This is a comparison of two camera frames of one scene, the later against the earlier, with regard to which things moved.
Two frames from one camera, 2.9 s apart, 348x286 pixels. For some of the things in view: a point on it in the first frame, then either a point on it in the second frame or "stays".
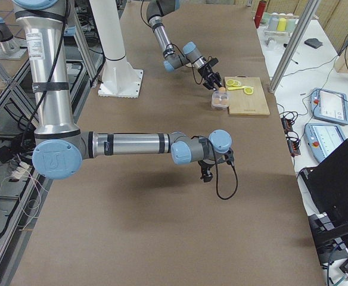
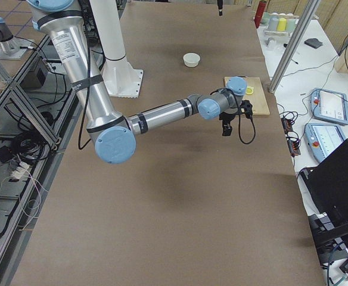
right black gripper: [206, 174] to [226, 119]
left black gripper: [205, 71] to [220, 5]
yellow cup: [282, 24] stays
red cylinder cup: [260, 12] stays
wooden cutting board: [246, 96] stays
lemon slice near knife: [248, 90] stays
